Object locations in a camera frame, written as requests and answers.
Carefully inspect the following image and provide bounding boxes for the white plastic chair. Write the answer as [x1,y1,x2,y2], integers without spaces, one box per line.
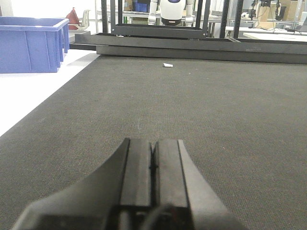
[78,10,91,31]

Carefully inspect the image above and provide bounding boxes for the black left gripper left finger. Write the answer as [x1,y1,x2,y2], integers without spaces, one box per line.
[13,138,152,230]

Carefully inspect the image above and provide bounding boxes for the black metal frame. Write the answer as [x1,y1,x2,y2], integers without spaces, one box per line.
[70,0,307,64]

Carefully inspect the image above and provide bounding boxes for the dark grey table mat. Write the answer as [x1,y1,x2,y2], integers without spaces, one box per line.
[0,56,307,230]

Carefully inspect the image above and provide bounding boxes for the small white paper scrap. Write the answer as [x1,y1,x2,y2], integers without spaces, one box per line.
[163,63,173,68]

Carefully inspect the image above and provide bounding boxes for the blue plastic bin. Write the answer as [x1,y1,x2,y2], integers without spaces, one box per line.
[0,16,70,73]

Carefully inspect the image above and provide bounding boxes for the red cloth bag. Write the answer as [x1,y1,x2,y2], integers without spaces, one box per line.
[66,7,80,30]

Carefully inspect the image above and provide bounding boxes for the white humanoid robot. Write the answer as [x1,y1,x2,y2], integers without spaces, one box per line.
[148,0,194,27]

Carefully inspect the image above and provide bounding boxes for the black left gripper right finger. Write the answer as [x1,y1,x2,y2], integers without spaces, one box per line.
[153,139,246,230]

